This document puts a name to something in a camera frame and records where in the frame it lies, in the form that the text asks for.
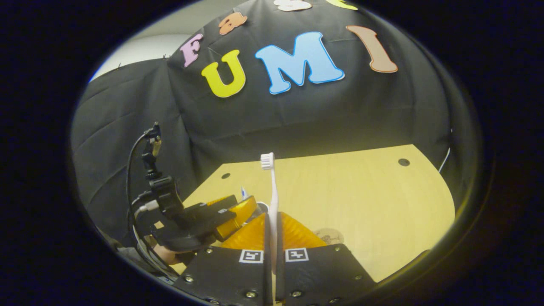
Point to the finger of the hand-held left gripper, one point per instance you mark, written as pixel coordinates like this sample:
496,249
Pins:
244,208
225,200

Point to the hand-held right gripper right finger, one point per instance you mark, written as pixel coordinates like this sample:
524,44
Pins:
323,272

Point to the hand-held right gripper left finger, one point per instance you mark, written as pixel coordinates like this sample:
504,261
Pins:
225,276

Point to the white toothpaste tube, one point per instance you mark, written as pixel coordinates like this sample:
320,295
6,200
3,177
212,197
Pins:
244,192

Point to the pale pink toothbrush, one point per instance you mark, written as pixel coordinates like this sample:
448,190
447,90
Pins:
274,199

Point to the round cork coaster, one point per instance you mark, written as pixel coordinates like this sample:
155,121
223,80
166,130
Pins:
331,236

